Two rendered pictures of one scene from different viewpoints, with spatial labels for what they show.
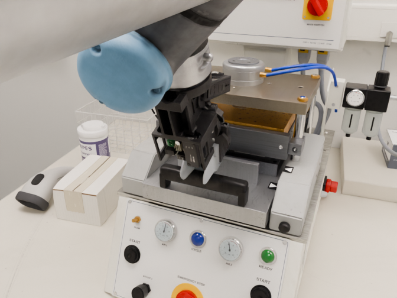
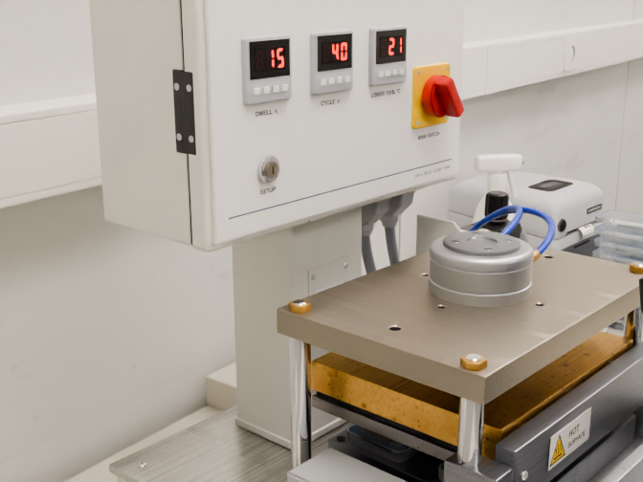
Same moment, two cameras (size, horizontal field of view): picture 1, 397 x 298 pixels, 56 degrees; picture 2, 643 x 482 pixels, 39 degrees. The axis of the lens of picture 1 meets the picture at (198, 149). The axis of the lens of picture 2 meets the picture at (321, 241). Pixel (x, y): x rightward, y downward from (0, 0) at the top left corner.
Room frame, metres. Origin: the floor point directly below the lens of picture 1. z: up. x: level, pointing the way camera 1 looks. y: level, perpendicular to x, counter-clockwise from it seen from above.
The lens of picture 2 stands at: (0.60, 0.59, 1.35)
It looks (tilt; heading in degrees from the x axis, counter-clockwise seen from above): 17 degrees down; 289
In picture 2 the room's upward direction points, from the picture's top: straight up
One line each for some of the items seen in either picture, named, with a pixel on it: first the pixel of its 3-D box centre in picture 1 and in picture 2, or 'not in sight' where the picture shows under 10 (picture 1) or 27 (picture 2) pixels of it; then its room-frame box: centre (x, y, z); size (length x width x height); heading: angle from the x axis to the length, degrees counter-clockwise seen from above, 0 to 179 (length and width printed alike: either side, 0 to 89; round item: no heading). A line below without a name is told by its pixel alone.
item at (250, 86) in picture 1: (256, 90); (458, 303); (0.72, -0.12, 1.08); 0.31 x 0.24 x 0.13; 67
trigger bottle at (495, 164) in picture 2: not in sight; (496, 224); (0.80, -0.96, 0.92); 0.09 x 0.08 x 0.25; 26
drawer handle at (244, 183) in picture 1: (202, 183); not in sight; (0.52, -0.01, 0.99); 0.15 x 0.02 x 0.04; 67
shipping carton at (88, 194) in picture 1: (95, 187); not in sight; (0.81, 0.27, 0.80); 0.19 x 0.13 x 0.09; 162
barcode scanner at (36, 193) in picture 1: (51, 181); not in sight; (0.85, 0.39, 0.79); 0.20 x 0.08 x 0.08; 162
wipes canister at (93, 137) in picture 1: (95, 146); not in sight; (0.99, 0.31, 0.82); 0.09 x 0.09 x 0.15
